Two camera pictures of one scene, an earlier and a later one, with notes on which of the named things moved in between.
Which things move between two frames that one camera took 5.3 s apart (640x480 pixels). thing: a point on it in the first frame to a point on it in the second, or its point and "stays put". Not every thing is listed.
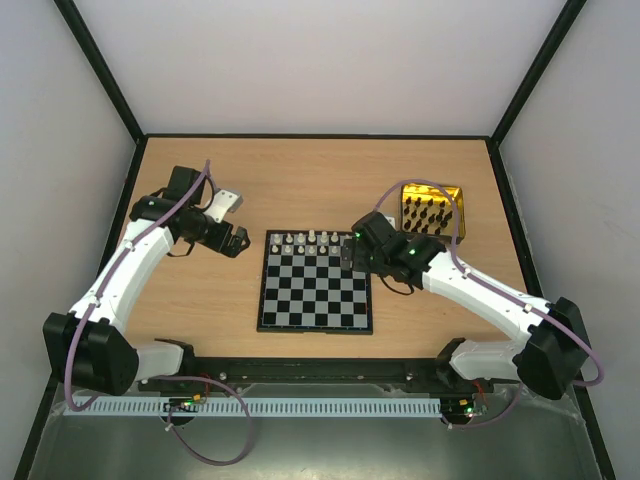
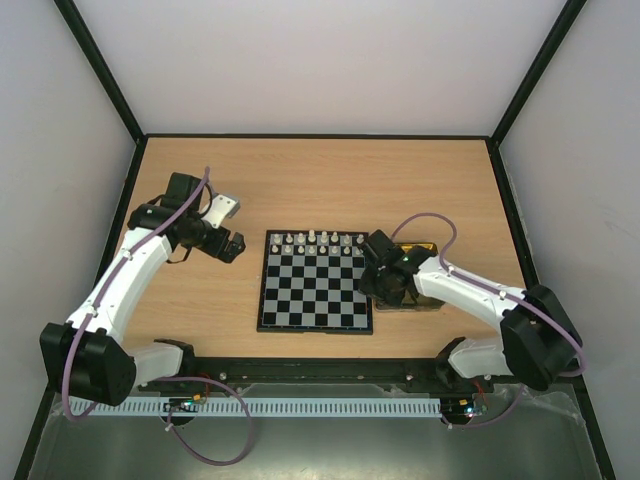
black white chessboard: (303, 288) stays put
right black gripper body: (353, 255) to (377, 251)
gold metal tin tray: (429, 209) to (426, 301)
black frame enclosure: (494, 138) stays put
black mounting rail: (336, 374) stays put
